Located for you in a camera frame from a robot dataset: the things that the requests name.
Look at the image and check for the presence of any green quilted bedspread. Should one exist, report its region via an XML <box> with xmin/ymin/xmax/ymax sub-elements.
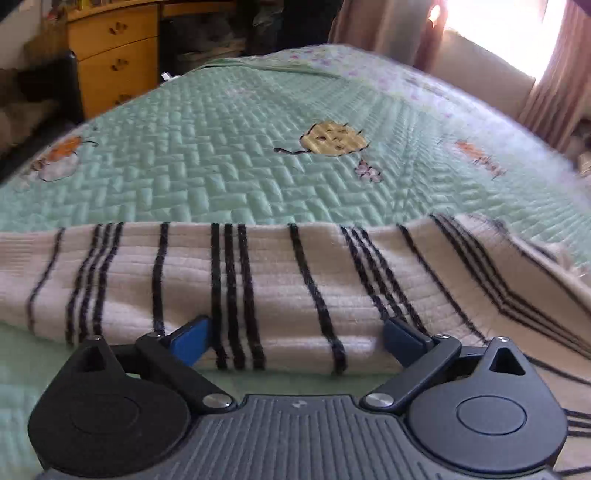
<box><xmin>0</xmin><ymin>44</ymin><xmax>591</xmax><ymax>480</ymax></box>

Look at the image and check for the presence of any white black-striped sweater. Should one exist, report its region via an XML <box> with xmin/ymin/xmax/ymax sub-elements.
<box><xmin>0</xmin><ymin>212</ymin><xmax>591</xmax><ymax>444</ymax></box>

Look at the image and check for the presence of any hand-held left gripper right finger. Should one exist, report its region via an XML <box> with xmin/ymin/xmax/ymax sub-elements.
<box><xmin>359</xmin><ymin>318</ymin><xmax>536</xmax><ymax>414</ymax></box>

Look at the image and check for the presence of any pink curtain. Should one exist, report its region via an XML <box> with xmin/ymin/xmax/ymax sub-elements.
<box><xmin>328</xmin><ymin>0</ymin><xmax>444</xmax><ymax>70</ymax></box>
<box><xmin>517</xmin><ymin>0</ymin><xmax>591</xmax><ymax>153</ymax></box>

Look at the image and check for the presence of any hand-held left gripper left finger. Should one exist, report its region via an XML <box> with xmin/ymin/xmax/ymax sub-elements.
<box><xmin>60</xmin><ymin>315</ymin><xmax>236</xmax><ymax>414</ymax></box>

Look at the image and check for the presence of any black chair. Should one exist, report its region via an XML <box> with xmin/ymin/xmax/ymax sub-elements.
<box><xmin>58</xmin><ymin>51</ymin><xmax>88</xmax><ymax>124</ymax></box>

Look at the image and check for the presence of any wooden desk with drawers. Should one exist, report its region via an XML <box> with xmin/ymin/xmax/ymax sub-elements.
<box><xmin>67</xmin><ymin>0</ymin><xmax>241</xmax><ymax>121</ymax></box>

